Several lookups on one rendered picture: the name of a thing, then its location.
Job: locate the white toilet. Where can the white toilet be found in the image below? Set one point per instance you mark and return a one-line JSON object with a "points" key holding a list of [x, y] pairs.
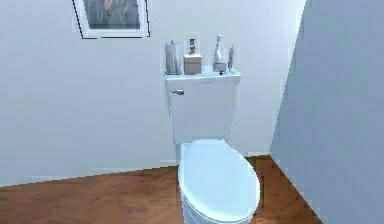
{"points": [[206, 116]]}

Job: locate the beige soap dispenser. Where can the beige soap dispenser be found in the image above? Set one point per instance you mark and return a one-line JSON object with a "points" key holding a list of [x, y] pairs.
{"points": [[192, 62]]}

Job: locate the white framed wall picture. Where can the white framed wall picture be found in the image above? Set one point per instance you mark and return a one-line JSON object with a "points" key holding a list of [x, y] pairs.
{"points": [[111, 15]]}

